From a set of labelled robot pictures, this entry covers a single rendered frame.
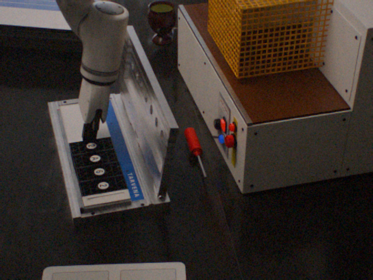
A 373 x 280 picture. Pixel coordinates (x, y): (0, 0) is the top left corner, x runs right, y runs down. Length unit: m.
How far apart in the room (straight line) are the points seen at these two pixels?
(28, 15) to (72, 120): 0.43
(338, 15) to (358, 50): 0.10
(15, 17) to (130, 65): 0.44
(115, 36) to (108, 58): 0.05
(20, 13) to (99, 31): 0.62
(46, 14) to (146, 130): 0.61
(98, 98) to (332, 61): 0.51
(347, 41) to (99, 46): 0.51
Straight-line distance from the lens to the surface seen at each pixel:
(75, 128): 1.77
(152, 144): 1.59
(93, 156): 1.66
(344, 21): 1.55
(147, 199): 1.55
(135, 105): 1.71
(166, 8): 2.12
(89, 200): 1.55
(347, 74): 1.56
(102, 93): 1.60
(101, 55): 1.56
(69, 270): 1.44
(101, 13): 1.53
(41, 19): 2.09
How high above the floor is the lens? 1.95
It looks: 37 degrees down
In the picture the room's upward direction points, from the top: 1 degrees clockwise
